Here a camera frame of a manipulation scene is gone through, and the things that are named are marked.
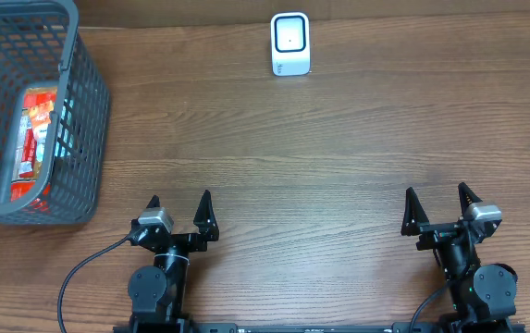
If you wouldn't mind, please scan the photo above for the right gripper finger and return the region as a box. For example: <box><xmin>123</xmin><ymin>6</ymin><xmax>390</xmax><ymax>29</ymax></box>
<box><xmin>401</xmin><ymin>187</ymin><xmax>429</xmax><ymax>236</ymax></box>
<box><xmin>458</xmin><ymin>182</ymin><xmax>482</xmax><ymax>214</ymax></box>

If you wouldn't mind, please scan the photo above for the orange spaghetti packet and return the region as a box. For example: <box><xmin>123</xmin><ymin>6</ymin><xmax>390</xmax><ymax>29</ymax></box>
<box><xmin>10</xmin><ymin>87</ymin><xmax>57</xmax><ymax>201</ymax></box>

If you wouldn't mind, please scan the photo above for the teal wet wipes pack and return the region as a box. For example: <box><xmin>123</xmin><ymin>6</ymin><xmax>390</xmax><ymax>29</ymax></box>
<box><xmin>55</xmin><ymin>99</ymin><xmax>74</xmax><ymax>158</ymax></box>

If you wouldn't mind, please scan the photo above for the small orange snack box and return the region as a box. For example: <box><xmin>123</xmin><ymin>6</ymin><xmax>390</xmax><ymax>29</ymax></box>
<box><xmin>29</xmin><ymin>101</ymin><xmax>55</xmax><ymax>143</ymax></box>

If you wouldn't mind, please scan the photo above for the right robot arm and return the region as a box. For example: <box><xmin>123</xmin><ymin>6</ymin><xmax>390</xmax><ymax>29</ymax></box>
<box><xmin>401</xmin><ymin>182</ymin><xmax>524</xmax><ymax>332</ymax></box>

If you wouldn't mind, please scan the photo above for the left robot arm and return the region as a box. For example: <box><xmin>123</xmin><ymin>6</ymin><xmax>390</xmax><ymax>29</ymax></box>
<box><xmin>128</xmin><ymin>191</ymin><xmax>219</xmax><ymax>332</ymax></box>

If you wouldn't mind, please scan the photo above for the white barcode scanner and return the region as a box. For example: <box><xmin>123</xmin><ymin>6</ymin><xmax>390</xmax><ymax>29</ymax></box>
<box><xmin>270</xmin><ymin>12</ymin><xmax>311</xmax><ymax>77</ymax></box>

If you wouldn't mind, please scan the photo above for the grey plastic mesh basket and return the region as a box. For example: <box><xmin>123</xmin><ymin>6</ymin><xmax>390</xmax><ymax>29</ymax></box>
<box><xmin>0</xmin><ymin>0</ymin><xmax>110</xmax><ymax>225</ymax></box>

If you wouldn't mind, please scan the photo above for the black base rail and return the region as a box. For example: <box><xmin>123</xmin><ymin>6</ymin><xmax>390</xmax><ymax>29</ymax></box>
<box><xmin>112</xmin><ymin>321</ymin><xmax>527</xmax><ymax>333</ymax></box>

